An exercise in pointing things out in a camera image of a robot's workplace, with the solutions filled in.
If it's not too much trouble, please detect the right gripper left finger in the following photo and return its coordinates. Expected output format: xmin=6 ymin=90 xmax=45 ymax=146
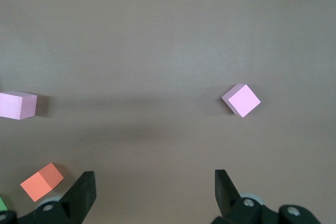
xmin=17 ymin=170 xmax=97 ymax=224

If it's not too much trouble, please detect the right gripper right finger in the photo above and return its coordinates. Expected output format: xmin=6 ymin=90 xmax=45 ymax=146
xmin=211 ymin=169 xmax=281 ymax=224

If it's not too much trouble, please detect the orange foam cube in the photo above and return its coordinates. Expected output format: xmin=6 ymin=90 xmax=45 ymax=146
xmin=20 ymin=162 xmax=65 ymax=202

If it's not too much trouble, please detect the pink foam cube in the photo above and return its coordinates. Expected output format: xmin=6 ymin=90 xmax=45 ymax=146
xmin=0 ymin=91 xmax=38 ymax=120
xmin=221 ymin=83 xmax=261 ymax=119

